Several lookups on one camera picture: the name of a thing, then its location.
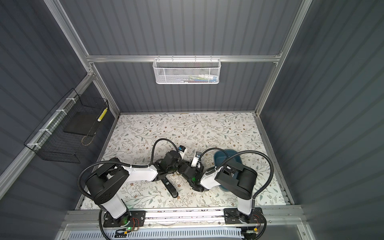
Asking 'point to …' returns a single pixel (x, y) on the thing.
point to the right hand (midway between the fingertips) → (192, 164)
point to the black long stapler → (171, 189)
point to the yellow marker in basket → (102, 114)
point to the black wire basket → (50, 142)
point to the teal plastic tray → (219, 158)
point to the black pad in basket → (83, 123)
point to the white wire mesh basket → (186, 70)
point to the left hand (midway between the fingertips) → (189, 163)
